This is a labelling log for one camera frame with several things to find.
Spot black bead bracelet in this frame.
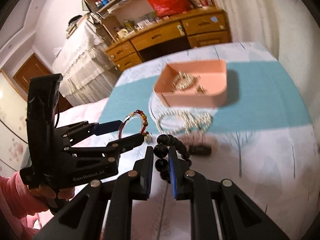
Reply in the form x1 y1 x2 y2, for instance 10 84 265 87
152 133 193 182

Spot pink smart band watch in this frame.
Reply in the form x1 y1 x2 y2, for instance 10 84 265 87
178 133 218 156

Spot red string bracelet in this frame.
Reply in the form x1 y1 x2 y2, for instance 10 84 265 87
117 109 153 143

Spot gold rhinestone hair comb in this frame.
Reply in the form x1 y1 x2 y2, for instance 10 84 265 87
171 72 200 92

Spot pink sleeve left forearm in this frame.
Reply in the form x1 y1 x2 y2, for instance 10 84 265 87
1 172 49 239

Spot left hand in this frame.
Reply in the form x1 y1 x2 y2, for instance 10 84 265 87
27 184 75 211

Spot white lace cloth cover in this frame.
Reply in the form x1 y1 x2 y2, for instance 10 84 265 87
52 14 121 106

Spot tree print tablecloth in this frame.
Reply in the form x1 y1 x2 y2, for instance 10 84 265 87
98 42 319 239

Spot pink cardboard tray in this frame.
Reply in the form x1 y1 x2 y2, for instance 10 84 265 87
153 60 227 108

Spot wooden desk with drawers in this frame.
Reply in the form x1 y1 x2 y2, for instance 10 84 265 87
105 7 232 72

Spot red plastic bag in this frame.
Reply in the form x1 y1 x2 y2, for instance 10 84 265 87
147 0 192 18

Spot cream patterned curtain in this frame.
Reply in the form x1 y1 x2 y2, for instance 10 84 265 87
215 0 319 121

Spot white pearl necklace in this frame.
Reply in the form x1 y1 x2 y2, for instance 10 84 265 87
156 109 214 135

